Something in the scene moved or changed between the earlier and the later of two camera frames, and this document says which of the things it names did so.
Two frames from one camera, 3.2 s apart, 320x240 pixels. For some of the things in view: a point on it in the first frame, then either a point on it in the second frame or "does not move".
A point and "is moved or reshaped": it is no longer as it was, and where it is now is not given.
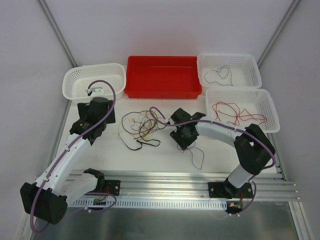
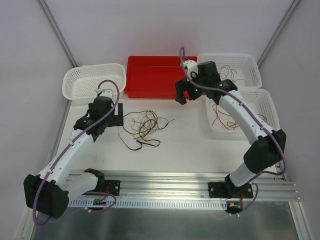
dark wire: x=203 y=161 to x=241 y=79
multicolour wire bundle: x=137 y=127 does not move
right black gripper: x=184 y=135 to x=180 y=90
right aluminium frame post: x=292 y=7 does not move
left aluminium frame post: x=52 y=22 does not move
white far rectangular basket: x=228 y=71 does not move
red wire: x=248 y=113 is moved or reshaped
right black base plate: x=226 y=190 does not move
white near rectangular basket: x=243 y=107 does not move
